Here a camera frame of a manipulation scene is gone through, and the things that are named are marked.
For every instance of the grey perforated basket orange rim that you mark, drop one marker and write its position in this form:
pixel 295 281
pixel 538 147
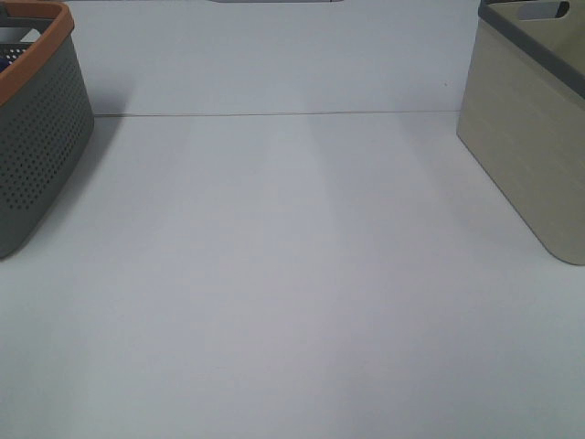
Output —
pixel 46 116

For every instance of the beige bin grey rim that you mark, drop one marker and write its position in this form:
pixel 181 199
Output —
pixel 522 115

